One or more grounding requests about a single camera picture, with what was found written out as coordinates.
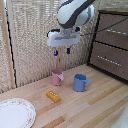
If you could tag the white patterned plate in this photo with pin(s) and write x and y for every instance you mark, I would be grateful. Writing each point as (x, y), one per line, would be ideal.
(15, 113)

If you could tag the brown drawer cabinet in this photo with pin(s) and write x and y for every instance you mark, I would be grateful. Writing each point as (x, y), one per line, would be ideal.
(100, 61)

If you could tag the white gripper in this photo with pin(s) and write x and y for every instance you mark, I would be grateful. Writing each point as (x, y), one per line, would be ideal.
(63, 39)

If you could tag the pink mug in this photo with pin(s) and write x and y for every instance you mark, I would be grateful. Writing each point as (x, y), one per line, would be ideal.
(57, 77)

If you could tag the woven bamboo screen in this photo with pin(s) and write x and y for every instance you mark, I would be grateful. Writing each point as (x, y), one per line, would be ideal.
(33, 40)

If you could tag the blue mug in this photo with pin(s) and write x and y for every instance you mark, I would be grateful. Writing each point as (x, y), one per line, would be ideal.
(79, 83)

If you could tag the yellow rectangular block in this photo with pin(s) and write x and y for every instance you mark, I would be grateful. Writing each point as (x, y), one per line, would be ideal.
(53, 96)

